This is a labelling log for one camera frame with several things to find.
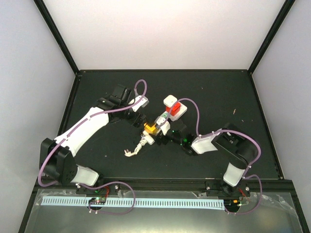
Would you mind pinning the yellow cube socket adapter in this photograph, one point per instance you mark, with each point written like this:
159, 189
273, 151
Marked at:
151, 128

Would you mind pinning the white slotted cable duct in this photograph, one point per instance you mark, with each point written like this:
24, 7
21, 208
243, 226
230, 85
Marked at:
131, 202

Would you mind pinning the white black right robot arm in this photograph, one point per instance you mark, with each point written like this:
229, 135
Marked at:
240, 150

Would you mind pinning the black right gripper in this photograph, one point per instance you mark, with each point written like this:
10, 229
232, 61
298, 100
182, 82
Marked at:
164, 141

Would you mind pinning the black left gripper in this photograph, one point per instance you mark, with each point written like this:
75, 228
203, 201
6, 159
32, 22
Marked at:
137, 120

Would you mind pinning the white power strip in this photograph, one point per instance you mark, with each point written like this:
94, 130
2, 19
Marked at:
171, 121

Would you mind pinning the red cube socket adapter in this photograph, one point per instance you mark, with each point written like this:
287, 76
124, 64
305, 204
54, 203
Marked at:
174, 110

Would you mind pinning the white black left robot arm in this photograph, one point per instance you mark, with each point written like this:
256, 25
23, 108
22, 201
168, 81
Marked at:
57, 156

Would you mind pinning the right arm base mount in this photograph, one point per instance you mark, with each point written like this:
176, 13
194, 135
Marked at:
219, 188

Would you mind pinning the black front frame rail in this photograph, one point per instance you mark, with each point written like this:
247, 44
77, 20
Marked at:
195, 185

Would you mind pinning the white charger block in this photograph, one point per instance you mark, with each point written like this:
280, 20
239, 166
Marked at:
169, 101

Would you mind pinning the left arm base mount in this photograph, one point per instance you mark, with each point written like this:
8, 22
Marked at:
94, 188

